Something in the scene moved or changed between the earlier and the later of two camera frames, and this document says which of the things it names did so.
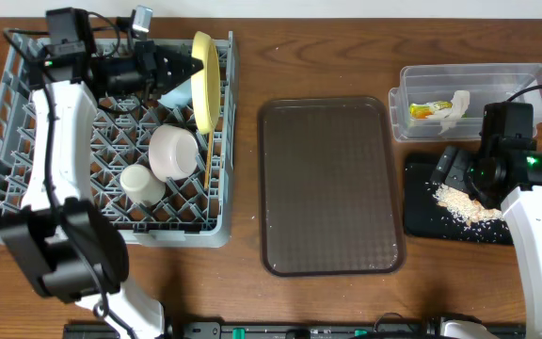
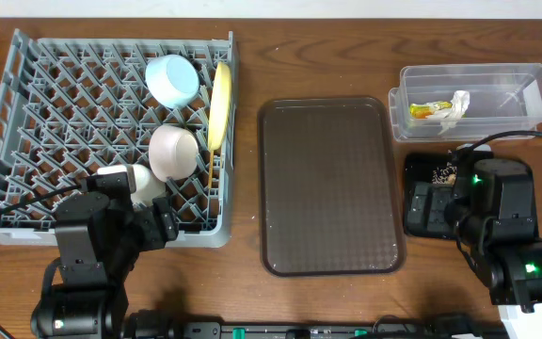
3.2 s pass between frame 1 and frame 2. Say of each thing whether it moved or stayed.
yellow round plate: moved
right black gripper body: moved
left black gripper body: moved
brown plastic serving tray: stayed
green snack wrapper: stayed
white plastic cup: stayed
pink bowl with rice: stayed
